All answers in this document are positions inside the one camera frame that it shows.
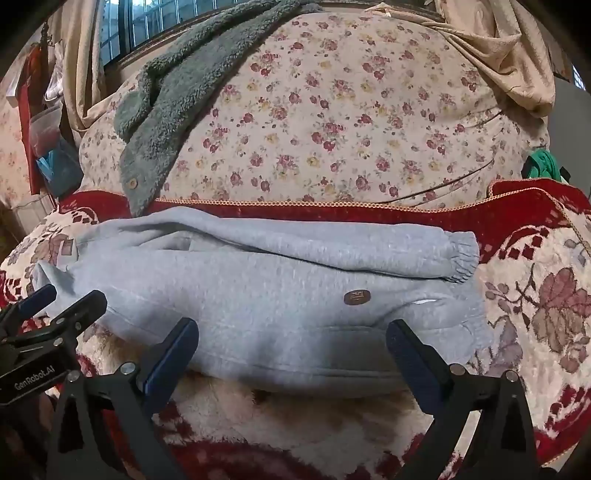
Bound red hanging cloth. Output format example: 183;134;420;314
18;51;47;195

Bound beige curtain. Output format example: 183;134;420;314
46;0;121;134
369;0;557;118

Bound floral print quilt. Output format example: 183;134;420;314
78;9;552;208

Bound clear plastic container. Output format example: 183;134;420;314
30;104;65;153

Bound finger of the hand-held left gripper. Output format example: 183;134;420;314
0;284;57;331
9;290;108;357

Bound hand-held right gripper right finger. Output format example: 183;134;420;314
386;319;543;480

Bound green fleece jacket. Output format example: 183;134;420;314
113;0;324;217

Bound barred window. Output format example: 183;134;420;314
99;0;278;70

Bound grey pants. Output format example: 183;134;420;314
32;206;495;398

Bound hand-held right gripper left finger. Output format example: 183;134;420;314
46;318;200;480

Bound red floral blanket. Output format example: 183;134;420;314
0;178;591;480

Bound blue and red pillow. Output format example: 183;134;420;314
36;138;81;195

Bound green cloth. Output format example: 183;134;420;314
526;148;561;181

